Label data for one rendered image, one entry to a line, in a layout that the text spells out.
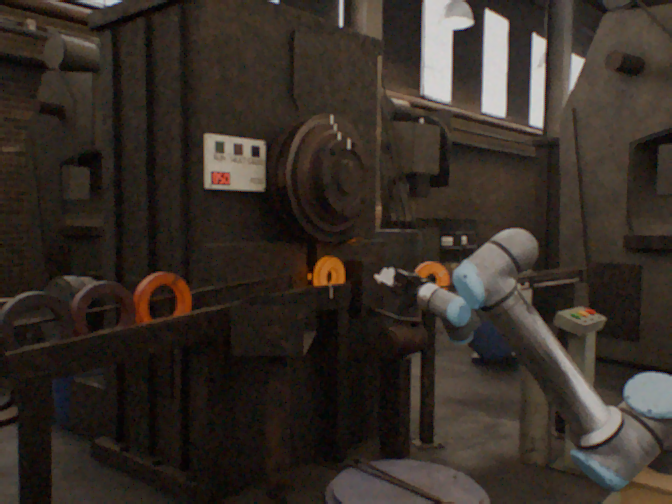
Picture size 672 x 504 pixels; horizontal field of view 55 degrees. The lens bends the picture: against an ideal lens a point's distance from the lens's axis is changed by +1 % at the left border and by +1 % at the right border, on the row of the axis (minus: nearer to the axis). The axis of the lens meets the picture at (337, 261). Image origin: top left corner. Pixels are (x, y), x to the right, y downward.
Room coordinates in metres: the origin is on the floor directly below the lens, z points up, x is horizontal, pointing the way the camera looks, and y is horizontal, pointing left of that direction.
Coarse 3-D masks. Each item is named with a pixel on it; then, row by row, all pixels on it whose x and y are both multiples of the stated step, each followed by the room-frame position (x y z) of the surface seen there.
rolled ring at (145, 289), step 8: (160, 272) 1.91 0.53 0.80; (144, 280) 1.88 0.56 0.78; (152, 280) 1.87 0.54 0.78; (160, 280) 1.89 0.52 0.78; (168, 280) 1.91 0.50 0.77; (176, 280) 1.93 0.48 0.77; (144, 288) 1.85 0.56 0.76; (152, 288) 1.87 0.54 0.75; (176, 288) 1.94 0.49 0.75; (184, 288) 1.95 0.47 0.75; (136, 296) 1.85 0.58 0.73; (144, 296) 1.85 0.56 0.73; (184, 296) 1.95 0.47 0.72; (136, 304) 1.84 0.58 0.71; (144, 304) 1.85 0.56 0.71; (184, 304) 1.95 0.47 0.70; (144, 312) 1.85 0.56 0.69; (176, 312) 1.95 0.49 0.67; (184, 312) 1.95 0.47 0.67; (136, 320) 1.86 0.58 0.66; (144, 320) 1.85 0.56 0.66; (152, 320) 1.86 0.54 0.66
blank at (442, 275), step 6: (426, 264) 2.71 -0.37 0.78; (432, 264) 2.71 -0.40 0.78; (438, 264) 2.72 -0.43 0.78; (420, 270) 2.70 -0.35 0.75; (426, 270) 2.71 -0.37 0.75; (432, 270) 2.71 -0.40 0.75; (438, 270) 2.72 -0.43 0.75; (444, 270) 2.72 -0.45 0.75; (438, 276) 2.72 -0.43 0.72; (444, 276) 2.72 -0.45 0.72; (438, 282) 2.73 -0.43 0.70; (444, 282) 2.73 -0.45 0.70; (444, 288) 2.73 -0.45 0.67
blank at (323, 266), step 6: (324, 258) 2.46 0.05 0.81; (330, 258) 2.46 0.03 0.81; (336, 258) 2.49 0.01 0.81; (318, 264) 2.44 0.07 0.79; (324, 264) 2.44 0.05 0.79; (330, 264) 2.46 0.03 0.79; (336, 264) 2.49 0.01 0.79; (318, 270) 2.42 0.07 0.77; (324, 270) 2.44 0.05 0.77; (336, 270) 2.49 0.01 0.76; (342, 270) 2.52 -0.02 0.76; (318, 276) 2.42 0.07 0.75; (324, 276) 2.44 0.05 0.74; (336, 276) 2.50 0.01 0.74; (342, 276) 2.52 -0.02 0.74; (318, 282) 2.42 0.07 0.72; (324, 282) 2.44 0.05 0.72; (336, 282) 2.50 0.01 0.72; (342, 282) 2.52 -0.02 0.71
